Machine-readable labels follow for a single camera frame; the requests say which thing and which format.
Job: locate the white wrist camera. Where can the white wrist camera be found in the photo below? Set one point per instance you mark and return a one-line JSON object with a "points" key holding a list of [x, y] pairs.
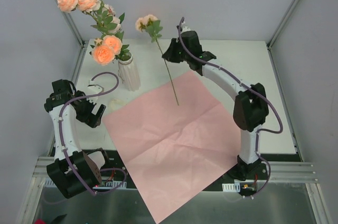
{"points": [[184, 28], [93, 89]]}

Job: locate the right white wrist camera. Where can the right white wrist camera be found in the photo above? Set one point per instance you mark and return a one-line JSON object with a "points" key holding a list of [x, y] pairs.
{"points": [[184, 28]]}

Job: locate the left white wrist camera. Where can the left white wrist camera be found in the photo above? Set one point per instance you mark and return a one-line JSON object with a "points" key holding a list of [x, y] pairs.
{"points": [[93, 89]]}

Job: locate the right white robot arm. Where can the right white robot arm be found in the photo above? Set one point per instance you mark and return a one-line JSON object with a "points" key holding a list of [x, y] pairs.
{"points": [[250, 109]]}

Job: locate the pale pink rose stem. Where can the pale pink rose stem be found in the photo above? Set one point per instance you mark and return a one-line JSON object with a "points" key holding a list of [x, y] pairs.
{"points": [[113, 24]]}

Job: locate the pink wrapping paper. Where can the pink wrapping paper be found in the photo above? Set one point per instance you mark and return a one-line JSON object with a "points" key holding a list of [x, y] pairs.
{"points": [[156, 122]]}

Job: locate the white ribbed ceramic vase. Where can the white ribbed ceramic vase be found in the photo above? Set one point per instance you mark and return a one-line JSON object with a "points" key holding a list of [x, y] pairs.
{"points": [[128, 72]]}

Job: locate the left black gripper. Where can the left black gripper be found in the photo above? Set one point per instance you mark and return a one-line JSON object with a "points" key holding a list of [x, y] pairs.
{"points": [[90, 111]]}

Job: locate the aluminium frame extrusion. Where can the aluminium frame extrusion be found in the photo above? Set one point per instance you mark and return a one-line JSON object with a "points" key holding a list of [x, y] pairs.
{"points": [[283, 172]]}

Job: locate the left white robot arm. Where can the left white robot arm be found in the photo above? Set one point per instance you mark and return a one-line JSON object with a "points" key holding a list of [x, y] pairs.
{"points": [[73, 170]]}

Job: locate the small peach flower stem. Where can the small peach flower stem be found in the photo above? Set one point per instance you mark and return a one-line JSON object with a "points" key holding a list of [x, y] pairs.
{"points": [[151, 25]]}

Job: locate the cream gold-lettered ribbon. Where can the cream gold-lettered ribbon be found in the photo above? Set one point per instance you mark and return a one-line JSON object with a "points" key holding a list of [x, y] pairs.
{"points": [[116, 104]]}

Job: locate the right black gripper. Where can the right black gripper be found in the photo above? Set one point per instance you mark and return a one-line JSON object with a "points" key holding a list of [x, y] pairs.
{"points": [[174, 52]]}

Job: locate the peach double rose stem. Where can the peach double rose stem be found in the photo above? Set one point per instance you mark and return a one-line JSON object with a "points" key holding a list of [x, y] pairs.
{"points": [[109, 48]]}

